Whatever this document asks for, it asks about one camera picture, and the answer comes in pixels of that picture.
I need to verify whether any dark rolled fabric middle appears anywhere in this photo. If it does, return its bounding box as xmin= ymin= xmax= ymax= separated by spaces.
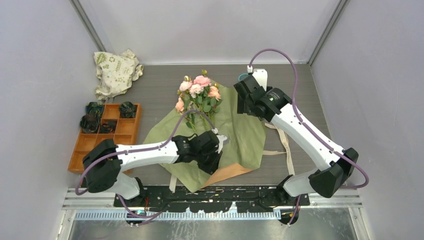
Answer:
xmin=98 ymin=120 xmax=118 ymax=134

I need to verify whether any teal cylindrical vase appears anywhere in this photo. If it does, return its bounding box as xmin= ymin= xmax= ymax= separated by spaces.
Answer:
xmin=238 ymin=73 xmax=249 ymax=82

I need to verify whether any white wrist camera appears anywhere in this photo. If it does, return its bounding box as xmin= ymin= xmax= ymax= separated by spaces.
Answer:
xmin=212 ymin=128 xmax=230 ymax=154
xmin=247 ymin=65 xmax=268 ymax=91

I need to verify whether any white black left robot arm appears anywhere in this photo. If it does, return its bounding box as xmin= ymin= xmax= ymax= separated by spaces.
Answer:
xmin=75 ymin=129 xmax=228 ymax=207

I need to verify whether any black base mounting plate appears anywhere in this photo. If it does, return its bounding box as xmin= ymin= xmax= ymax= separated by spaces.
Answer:
xmin=124 ymin=185 xmax=310 ymax=224

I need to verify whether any green wrapping paper sheet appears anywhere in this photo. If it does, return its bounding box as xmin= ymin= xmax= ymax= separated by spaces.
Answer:
xmin=142 ymin=83 xmax=267 ymax=192

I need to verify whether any orange wrapping paper sheet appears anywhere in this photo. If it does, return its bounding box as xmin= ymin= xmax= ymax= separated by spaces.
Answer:
xmin=201 ymin=163 xmax=253 ymax=189

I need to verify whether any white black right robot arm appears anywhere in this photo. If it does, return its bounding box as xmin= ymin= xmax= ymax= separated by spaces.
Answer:
xmin=234 ymin=74 xmax=359 ymax=206

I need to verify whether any pink flower bouquet orange paper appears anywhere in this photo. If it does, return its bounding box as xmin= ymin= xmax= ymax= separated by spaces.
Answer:
xmin=175 ymin=69 xmax=222 ymax=132

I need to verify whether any crumpled printed cloth bag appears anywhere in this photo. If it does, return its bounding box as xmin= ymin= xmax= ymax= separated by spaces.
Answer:
xmin=93 ymin=49 xmax=144 ymax=101

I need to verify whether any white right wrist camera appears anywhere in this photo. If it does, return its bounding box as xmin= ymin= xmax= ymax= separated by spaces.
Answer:
xmin=247 ymin=65 xmax=268 ymax=91

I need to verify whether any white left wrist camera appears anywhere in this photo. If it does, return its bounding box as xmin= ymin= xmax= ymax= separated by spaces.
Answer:
xmin=212 ymin=128 xmax=230 ymax=154

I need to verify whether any orange compartment tray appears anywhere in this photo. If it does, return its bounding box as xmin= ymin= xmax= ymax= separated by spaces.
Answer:
xmin=67 ymin=103 xmax=142 ymax=174

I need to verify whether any beige satin ribbon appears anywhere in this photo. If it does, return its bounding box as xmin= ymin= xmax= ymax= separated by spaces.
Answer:
xmin=161 ymin=123 xmax=295 ymax=193

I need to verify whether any dark rolled fabric top left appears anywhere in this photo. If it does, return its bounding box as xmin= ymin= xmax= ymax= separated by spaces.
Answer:
xmin=85 ymin=101 xmax=105 ymax=118

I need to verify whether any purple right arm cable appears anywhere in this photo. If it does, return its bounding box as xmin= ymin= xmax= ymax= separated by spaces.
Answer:
xmin=247 ymin=48 xmax=370 ymax=227

